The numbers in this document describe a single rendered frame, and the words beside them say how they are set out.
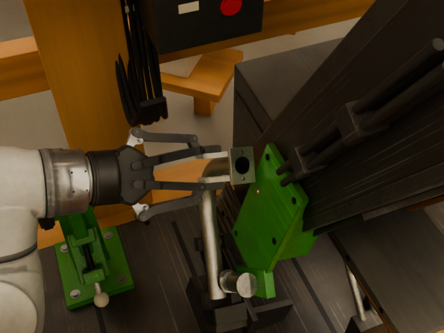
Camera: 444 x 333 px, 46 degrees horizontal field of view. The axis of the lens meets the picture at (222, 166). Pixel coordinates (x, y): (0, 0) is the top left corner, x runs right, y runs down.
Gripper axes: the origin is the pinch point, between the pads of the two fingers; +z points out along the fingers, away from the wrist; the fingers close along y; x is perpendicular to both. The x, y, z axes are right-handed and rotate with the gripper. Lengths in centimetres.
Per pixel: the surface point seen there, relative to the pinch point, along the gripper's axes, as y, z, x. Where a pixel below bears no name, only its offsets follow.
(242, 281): -18.2, 2.3, 0.6
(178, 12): 22.3, -6.1, -2.1
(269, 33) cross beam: 25.4, 23.5, 21.8
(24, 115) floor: 25, -7, 213
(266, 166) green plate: -0.5, 5.1, -4.6
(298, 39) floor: 62, 148, 190
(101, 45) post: 20.8, -13.4, 13.9
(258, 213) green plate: -7.6, 5.1, -1.1
